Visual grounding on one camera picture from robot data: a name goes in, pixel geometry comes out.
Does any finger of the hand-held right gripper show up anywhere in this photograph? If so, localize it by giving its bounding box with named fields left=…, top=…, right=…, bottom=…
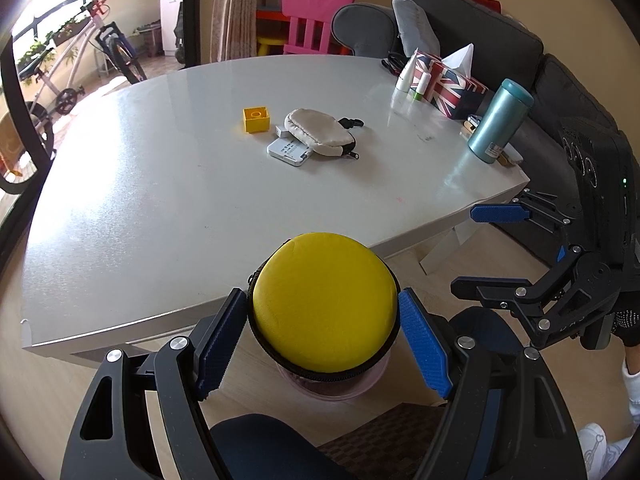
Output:
left=451, top=247, right=601, bottom=333
left=470, top=190, right=581, bottom=233

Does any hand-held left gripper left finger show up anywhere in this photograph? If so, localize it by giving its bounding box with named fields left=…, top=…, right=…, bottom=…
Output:
left=60, top=287, right=249, bottom=480

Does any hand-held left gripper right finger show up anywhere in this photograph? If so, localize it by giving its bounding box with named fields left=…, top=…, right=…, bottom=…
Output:
left=398, top=287, right=588, bottom=480

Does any purple plastic bin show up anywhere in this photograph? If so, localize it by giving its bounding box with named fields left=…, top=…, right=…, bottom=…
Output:
left=272, top=355, right=393, bottom=403

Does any yellow round zip case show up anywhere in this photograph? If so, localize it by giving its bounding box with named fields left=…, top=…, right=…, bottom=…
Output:
left=247, top=232, right=402, bottom=386

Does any person's right hand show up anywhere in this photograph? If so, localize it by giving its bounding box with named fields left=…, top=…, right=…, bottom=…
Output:
left=612, top=307, right=640, bottom=348

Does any teal thermos bottle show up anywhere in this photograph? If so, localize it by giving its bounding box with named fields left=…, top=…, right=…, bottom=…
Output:
left=467, top=78, right=535, bottom=163

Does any black printed cushion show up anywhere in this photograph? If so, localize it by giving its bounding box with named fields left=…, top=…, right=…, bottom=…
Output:
left=556, top=119, right=618, bottom=196

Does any brown patterned rug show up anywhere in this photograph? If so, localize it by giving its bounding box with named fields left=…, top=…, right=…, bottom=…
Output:
left=317, top=402, right=446, bottom=480

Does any person's left leg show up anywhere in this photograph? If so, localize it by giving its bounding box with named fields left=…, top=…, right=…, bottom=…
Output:
left=209, top=414, right=356, bottom=480

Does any flag print tissue box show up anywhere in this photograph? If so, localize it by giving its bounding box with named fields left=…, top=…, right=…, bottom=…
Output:
left=412, top=42, right=488, bottom=120

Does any white tube bottle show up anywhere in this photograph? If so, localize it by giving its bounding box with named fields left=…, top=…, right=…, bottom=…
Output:
left=396, top=50, right=420, bottom=93

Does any grey sofa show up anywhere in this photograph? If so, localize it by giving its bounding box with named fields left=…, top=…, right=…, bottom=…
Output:
left=331, top=0, right=640, bottom=266

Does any beige zip pouch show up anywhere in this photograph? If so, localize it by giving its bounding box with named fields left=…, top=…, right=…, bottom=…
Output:
left=283, top=108, right=365, bottom=159

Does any small white box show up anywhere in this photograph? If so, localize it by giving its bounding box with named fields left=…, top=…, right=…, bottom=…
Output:
left=266, top=127, right=313, bottom=168

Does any light grey pillow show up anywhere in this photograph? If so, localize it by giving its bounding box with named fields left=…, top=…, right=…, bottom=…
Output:
left=391, top=0, right=442, bottom=58

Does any yellow toy block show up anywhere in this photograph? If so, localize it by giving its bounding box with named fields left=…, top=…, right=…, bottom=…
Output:
left=242, top=106, right=272, bottom=134

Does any pink child chair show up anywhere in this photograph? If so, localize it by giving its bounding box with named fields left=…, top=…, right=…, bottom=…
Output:
left=281, top=0, right=355, bottom=56

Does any yellow child stool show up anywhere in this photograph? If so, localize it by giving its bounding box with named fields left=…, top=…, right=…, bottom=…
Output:
left=256, top=36, right=286, bottom=57

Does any white bicycle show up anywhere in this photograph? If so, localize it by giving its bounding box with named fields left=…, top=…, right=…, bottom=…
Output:
left=0, top=0, right=148, bottom=196

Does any shoe rack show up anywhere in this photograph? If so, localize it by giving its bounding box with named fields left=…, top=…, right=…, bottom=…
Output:
left=131, top=22, right=162, bottom=58

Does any black folded stroller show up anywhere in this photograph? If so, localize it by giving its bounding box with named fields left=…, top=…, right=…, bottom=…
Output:
left=172, top=2, right=187, bottom=63

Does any beige curtain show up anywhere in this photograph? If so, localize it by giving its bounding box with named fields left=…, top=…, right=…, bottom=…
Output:
left=210, top=0, right=258, bottom=63

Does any white cabinet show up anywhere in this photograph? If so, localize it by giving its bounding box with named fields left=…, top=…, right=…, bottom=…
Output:
left=159, top=0, right=185, bottom=56

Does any window planter with plants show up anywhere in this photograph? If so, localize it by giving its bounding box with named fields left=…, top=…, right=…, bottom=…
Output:
left=52, top=17, right=93, bottom=46

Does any black sliding door frame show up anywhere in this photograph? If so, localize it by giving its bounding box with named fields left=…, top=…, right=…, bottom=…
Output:
left=0, top=0, right=203, bottom=271

